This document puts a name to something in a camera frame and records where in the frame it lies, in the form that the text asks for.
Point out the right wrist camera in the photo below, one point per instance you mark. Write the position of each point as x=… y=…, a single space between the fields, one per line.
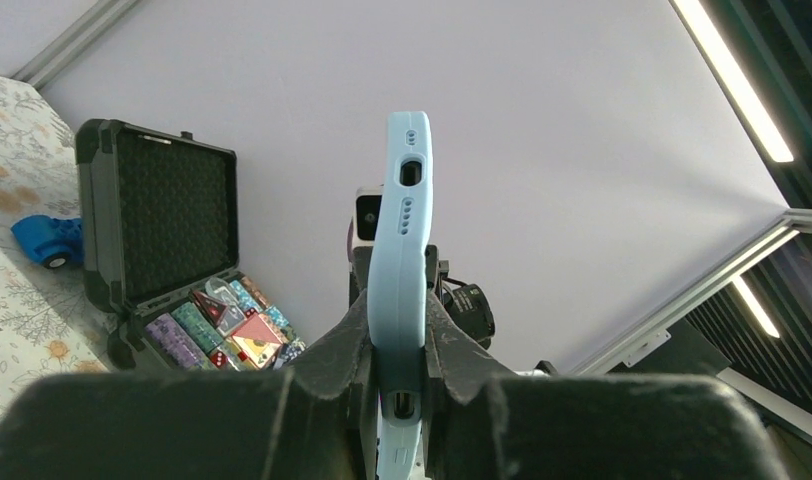
x=365 y=217

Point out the floral tablecloth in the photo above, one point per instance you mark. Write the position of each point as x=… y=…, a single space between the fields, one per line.
x=47 y=324

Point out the black poker chip case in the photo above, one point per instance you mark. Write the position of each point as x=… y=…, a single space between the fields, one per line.
x=161 y=242

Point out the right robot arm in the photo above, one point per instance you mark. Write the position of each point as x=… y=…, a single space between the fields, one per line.
x=469 y=308

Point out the phone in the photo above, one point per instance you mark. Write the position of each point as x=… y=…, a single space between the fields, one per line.
x=397 y=289

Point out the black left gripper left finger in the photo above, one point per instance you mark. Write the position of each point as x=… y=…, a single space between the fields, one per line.
x=315 y=418

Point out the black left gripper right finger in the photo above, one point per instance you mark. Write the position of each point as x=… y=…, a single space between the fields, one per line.
x=484 y=421

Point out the blue plastic object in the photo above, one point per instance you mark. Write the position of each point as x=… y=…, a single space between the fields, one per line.
x=50 y=242

